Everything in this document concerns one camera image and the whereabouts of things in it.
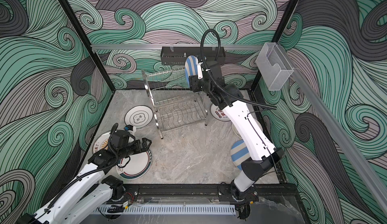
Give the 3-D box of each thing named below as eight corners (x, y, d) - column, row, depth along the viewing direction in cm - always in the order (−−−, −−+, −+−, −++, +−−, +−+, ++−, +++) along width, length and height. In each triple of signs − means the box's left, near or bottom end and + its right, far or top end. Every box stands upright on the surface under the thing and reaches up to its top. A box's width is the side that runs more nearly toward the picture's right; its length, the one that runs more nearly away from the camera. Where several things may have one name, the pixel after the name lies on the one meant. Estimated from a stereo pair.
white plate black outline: (122, 128, 99) (121, 127, 98) (129, 106, 112) (128, 105, 110) (150, 128, 99) (150, 127, 98) (155, 107, 112) (154, 105, 110)
